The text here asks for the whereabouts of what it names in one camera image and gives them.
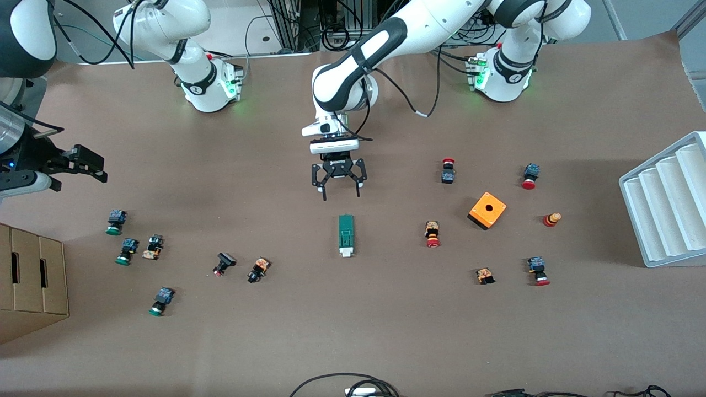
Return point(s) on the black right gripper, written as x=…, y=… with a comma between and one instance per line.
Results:
x=34, y=154

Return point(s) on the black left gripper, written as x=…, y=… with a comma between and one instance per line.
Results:
x=338, y=164

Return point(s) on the green load switch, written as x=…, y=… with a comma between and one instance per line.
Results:
x=346, y=234

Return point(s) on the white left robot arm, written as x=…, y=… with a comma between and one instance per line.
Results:
x=386, y=38

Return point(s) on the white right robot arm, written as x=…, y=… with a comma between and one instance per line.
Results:
x=193, y=66

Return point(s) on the green button blue contact block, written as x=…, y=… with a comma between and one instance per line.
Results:
x=129, y=245
x=164, y=296
x=116, y=218

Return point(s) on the red button orange contact block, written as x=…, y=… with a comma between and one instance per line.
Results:
x=432, y=229

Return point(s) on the red button blue contact block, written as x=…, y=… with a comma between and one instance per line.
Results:
x=448, y=176
x=531, y=172
x=536, y=264

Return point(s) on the brown cardboard box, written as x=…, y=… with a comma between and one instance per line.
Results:
x=33, y=275

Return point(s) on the black button orange contact block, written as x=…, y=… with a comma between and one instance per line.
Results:
x=259, y=268

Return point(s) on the black square button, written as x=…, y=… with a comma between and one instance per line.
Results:
x=226, y=259

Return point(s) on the aluminium equipment rack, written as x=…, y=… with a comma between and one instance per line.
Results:
x=292, y=22

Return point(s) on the white mounting plate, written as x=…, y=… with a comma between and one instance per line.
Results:
x=259, y=25

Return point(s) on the red yellow button head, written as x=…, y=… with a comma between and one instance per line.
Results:
x=551, y=219

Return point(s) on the white power strip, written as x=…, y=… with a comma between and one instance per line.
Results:
x=361, y=392

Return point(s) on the aluminium profile bar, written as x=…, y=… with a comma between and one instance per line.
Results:
x=692, y=16
x=613, y=16

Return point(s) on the white slotted tray rack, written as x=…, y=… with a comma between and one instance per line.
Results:
x=662, y=209

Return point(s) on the orange button enclosure box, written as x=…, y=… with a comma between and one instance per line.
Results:
x=480, y=212

